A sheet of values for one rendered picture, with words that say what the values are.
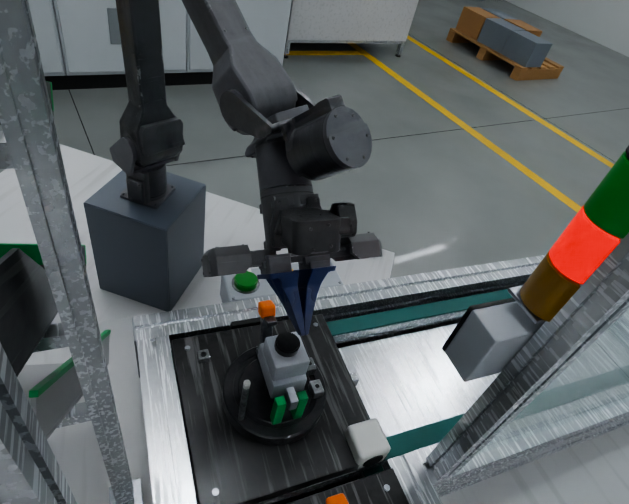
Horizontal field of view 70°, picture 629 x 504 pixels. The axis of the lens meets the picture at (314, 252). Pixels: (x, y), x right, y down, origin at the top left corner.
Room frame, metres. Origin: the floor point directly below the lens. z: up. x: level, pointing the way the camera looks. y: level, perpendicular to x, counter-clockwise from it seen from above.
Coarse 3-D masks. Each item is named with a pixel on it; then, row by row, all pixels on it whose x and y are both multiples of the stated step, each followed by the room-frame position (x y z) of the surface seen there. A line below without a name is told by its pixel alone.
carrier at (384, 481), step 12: (360, 480) 0.24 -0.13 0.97; (372, 480) 0.24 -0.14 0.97; (384, 480) 0.25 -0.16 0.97; (396, 480) 0.25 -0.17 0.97; (324, 492) 0.21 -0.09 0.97; (336, 492) 0.22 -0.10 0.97; (348, 492) 0.22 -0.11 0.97; (360, 492) 0.22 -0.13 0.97; (372, 492) 0.23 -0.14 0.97; (384, 492) 0.23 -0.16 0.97; (396, 492) 0.23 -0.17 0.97
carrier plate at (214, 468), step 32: (288, 320) 0.45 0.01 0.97; (320, 320) 0.47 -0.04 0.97; (192, 352) 0.35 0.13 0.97; (224, 352) 0.36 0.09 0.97; (320, 352) 0.41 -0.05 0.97; (192, 384) 0.30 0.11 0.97; (352, 384) 0.37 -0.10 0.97; (192, 416) 0.26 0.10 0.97; (224, 416) 0.27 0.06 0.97; (352, 416) 0.32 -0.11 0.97; (192, 448) 0.22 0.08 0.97; (224, 448) 0.23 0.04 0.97; (256, 448) 0.24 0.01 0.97; (288, 448) 0.25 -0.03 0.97; (320, 448) 0.26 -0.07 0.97; (224, 480) 0.20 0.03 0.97; (256, 480) 0.21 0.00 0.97; (288, 480) 0.22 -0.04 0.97; (320, 480) 0.23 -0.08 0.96
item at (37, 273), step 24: (0, 264) 0.15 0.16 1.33; (24, 264) 0.17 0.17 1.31; (0, 288) 0.14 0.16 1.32; (24, 288) 0.16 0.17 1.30; (48, 288) 0.19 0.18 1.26; (0, 312) 0.13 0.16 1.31; (24, 312) 0.15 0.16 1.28; (48, 312) 0.18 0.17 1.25; (0, 336) 0.12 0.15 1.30; (24, 336) 0.14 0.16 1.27; (24, 360) 0.13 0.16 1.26
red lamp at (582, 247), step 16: (576, 224) 0.31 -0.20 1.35; (592, 224) 0.30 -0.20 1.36; (560, 240) 0.32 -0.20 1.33; (576, 240) 0.30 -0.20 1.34; (592, 240) 0.30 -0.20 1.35; (608, 240) 0.29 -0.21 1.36; (560, 256) 0.31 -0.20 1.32; (576, 256) 0.30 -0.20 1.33; (592, 256) 0.29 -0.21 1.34; (576, 272) 0.29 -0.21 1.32; (592, 272) 0.29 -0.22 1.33
